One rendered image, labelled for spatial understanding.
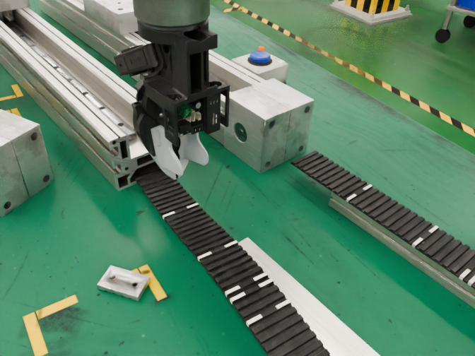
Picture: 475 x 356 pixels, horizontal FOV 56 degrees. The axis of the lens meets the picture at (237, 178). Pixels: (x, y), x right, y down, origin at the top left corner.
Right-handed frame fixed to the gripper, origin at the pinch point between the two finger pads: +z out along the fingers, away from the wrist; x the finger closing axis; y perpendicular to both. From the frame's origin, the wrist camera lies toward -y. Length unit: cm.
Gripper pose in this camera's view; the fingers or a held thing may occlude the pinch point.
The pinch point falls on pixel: (172, 167)
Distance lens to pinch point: 59.1
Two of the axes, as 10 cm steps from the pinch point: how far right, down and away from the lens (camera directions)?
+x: 7.8, -3.7, 5.1
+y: 6.3, 5.1, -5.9
